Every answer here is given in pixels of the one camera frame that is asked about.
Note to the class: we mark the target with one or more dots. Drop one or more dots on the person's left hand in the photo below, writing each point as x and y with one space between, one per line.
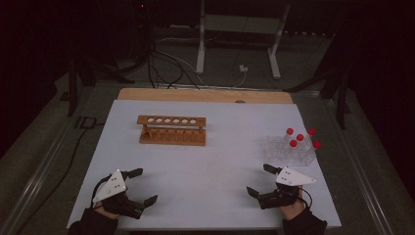
106 211

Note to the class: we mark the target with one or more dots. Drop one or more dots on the white metal stand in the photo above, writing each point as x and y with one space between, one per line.
200 49

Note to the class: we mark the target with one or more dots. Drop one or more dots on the clear plastic tube rack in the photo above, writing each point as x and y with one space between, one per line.
279 153

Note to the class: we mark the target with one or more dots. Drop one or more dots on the black stand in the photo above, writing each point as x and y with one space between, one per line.
341 98
72 91

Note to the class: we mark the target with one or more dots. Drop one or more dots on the person's right hand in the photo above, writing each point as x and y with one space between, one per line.
293 211

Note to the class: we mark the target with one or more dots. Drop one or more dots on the red capped clear tube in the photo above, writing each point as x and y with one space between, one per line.
311 131
289 131
300 137
293 143
316 144

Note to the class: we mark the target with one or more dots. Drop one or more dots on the wooden test tube rack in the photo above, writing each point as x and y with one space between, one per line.
173 138

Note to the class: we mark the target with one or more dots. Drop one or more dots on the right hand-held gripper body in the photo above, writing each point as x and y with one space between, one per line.
293 178

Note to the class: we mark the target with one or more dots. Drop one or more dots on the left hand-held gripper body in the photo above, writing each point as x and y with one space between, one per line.
111 187

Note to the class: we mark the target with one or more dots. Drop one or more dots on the white plug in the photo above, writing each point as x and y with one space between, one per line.
243 68

